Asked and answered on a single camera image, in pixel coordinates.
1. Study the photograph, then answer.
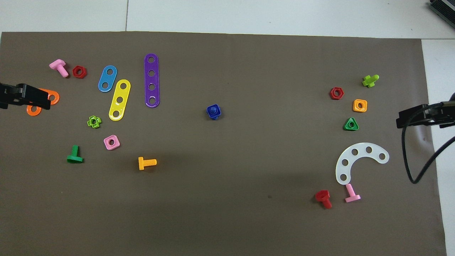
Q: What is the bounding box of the dark green plastic screw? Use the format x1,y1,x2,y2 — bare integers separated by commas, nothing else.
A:
66,145,84,164

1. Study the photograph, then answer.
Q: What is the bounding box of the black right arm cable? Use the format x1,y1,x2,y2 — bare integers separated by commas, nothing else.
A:
402,126,455,184

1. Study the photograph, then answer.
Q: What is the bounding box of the grey ribbed device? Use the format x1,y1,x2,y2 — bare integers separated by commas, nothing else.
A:
428,0,455,29

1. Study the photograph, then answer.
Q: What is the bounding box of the white curved five-hole plate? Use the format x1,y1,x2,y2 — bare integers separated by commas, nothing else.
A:
335,143,390,186

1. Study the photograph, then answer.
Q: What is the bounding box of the blue two-hole plastic strip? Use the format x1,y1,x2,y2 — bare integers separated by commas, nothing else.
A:
98,65,118,92

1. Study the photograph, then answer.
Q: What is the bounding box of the blue square plastic nut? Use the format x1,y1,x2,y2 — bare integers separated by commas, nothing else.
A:
207,104,222,120

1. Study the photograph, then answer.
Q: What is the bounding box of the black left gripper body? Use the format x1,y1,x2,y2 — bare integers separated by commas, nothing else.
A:
0,83,17,110

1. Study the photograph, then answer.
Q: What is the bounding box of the orange plastic screw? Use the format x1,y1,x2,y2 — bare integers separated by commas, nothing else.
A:
138,156,157,171

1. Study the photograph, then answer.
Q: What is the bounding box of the pink plastic screw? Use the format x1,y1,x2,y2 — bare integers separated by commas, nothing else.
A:
49,59,69,78
344,183,361,203

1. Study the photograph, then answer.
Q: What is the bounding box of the pink square plastic nut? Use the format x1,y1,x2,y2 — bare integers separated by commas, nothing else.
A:
103,135,121,150

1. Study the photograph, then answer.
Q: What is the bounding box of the yellow three-hole plastic strip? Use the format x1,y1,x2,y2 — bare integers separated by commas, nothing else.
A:
108,79,131,122

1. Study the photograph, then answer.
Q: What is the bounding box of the brown paper mat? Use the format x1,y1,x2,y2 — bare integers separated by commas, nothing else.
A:
0,31,448,256

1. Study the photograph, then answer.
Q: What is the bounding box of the purple four-hole plastic strip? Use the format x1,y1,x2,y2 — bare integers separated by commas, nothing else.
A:
144,53,160,108

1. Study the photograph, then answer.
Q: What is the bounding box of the orange heart-shaped plastic plate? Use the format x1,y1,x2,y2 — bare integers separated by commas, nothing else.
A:
27,88,60,117

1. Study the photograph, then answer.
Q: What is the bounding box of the lime green cross-head screw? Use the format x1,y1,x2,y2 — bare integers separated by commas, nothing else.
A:
362,74,380,88

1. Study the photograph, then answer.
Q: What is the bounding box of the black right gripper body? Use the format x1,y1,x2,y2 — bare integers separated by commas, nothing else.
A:
428,101,455,129

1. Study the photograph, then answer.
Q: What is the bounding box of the red plastic screw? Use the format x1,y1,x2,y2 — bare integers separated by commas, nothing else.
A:
315,190,333,209

